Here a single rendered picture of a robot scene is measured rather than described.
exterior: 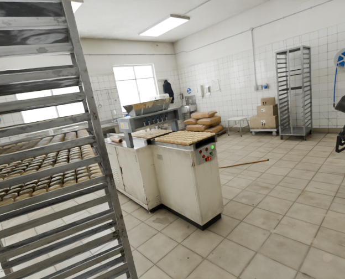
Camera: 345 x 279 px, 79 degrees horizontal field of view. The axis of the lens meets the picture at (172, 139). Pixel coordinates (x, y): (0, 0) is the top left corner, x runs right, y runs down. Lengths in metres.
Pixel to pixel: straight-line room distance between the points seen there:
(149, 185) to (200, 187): 0.72
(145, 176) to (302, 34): 4.46
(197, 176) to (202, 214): 0.38
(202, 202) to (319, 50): 4.26
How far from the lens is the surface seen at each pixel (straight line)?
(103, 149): 0.90
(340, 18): 5.48
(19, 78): 0.94
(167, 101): 2.59
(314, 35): 5.53
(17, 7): 1.08
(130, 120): 2.28
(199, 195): 2.03
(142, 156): 2.38
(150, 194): 2.54
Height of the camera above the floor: 1.36
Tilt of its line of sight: 12 degrees down
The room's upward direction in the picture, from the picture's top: 10 degrees counter-clockwise
